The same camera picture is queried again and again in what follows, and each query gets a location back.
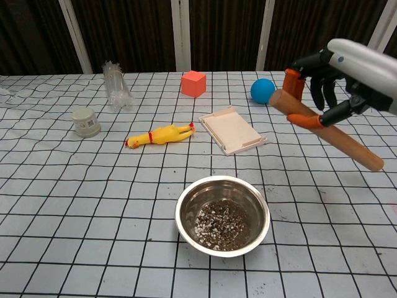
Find beige plastic tray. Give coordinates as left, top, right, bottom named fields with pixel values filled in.
left=198, top=106, right=268, bottom=156

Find orange cube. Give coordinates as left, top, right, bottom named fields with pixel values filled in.
left=181, top=70, right=207, bottom=99

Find yellow rubber chicken toy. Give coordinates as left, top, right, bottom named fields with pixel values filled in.
left=124, top=122, right=197, bottom=149

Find stainless steel bowl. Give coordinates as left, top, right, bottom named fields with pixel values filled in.
left=174, top=175, right=271, bottom=259

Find blue ball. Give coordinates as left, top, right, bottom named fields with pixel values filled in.
left=250, top=78, right=277, bottom=105

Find crushed dark granules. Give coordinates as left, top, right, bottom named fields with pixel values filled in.
left=194, top=200, right=252, bottom=252

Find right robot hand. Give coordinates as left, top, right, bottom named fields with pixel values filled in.
left=283, top=38, right=397, bottom=129

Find checked white tablecloth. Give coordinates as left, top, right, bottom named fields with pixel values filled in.
left=0, top=68, right=397, bottom=298

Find clear plastic tube bundle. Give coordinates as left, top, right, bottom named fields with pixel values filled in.
left=102, top=60, right=135, bottom=112

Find wooden rolling pin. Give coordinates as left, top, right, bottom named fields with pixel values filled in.
left=269, top=89, right=385, bottom=172

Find grey cylindrical jar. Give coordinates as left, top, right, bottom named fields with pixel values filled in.
left=71, top=107, right=102, bottom=138

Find white frame post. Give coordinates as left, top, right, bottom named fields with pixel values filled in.
left=367, top=0, right=397, bottom=58
left=171, top=0, right=192, bottom=72
left=255, top=0, right=276, bottom=71
left=58, top=0, right=94, bottom=75

